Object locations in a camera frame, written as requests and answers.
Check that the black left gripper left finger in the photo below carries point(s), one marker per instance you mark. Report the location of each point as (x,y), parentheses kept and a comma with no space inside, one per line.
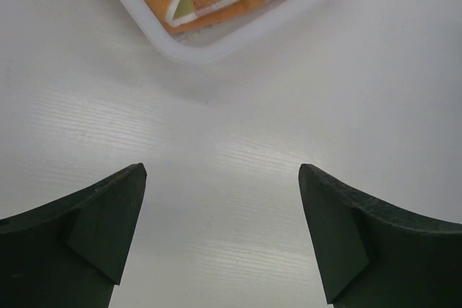
(72,251)

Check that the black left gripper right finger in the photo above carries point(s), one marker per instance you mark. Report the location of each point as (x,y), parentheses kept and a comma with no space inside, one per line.
(371,253)

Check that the white plastic mesh basket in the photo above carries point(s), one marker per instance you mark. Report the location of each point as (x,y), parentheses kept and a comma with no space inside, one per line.
(218,41)

